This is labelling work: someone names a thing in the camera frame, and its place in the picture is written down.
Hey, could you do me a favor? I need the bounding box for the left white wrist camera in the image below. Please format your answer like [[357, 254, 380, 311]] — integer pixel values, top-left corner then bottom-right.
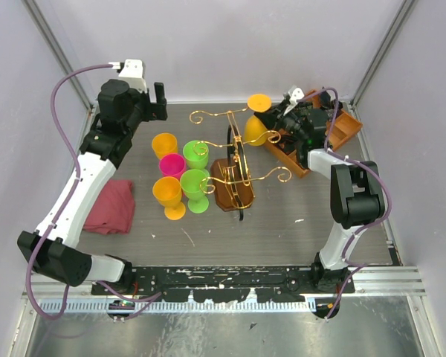
[[109, 59, 148, 93]]

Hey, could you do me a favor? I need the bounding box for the orange wine glass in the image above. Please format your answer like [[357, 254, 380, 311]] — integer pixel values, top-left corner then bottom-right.
[[243, 94, 271, 147], [152, 176, 186, 220], [151, 132, 178, 159]]

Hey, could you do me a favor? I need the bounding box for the orange wine glass front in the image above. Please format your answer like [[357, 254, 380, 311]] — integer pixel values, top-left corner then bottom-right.
[[152, 176, 186, 220]]

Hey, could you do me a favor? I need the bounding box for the gold wire glass rack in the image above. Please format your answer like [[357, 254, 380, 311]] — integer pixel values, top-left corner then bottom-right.
[[189, 110, 292, 221]]

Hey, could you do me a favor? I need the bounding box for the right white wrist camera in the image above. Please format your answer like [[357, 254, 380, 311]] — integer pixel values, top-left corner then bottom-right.
[[283, 86, 305, 115]]

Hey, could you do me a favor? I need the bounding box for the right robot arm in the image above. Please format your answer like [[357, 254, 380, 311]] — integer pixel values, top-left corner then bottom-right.
[[255, 101, 389, 293]]

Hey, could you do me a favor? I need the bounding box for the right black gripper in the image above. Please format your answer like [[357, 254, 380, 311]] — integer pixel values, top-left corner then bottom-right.
[[254, 100, 308, 143]]

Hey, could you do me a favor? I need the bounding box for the green wine glass back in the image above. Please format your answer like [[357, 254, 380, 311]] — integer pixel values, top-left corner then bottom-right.
[[183, 140, 209, 170]]

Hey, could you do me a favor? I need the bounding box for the green wine glass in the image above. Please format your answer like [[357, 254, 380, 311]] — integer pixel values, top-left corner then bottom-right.
[[183, 140, 209, 170], [180, 169, 209, 214]]

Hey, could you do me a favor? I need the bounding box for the green wine glass front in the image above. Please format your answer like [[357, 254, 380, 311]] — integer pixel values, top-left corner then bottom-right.
[[180, 169, 209, 214]]

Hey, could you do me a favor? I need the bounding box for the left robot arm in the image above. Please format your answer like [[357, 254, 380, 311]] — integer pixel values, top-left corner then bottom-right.
[[17, 80, 168, 295]]

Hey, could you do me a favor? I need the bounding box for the wooden compartment tray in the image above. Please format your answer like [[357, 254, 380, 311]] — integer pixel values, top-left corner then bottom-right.
[[265, 90, 362, 178]]

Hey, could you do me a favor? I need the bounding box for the black mounting base plate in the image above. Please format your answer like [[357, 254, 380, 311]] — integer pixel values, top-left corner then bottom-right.
[[91, 263, 349, 303]]

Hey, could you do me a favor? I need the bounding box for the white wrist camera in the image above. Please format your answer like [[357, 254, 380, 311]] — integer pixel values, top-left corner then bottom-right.
[[283, 86, 305, 115], [109, 59, 148, 93]]

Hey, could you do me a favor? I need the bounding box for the pink wine glass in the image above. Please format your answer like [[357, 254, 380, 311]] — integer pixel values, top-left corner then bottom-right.
[[159, 153, 187, 180]]

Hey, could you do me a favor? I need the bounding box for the red folded cloth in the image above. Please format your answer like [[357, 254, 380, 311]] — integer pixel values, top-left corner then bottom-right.
[[83, 180, 135, 235]]

